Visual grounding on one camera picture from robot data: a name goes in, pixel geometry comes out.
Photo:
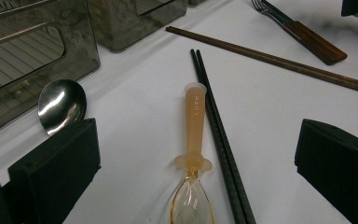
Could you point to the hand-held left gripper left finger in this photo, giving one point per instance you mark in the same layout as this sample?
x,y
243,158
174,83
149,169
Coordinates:
x,y
52,174

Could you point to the smoky clear plastic bin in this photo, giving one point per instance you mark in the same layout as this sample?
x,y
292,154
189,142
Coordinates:
x,y
74,46
121,28

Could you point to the black chopstick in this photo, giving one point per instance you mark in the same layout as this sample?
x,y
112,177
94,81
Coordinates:
x,y
227,155
217,155

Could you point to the brown wooden chopstick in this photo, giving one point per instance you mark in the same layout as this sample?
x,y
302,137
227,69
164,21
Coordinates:
x,y
323,76
323,71

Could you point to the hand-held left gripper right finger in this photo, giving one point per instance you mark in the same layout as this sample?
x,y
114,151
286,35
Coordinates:
x,y
341,168

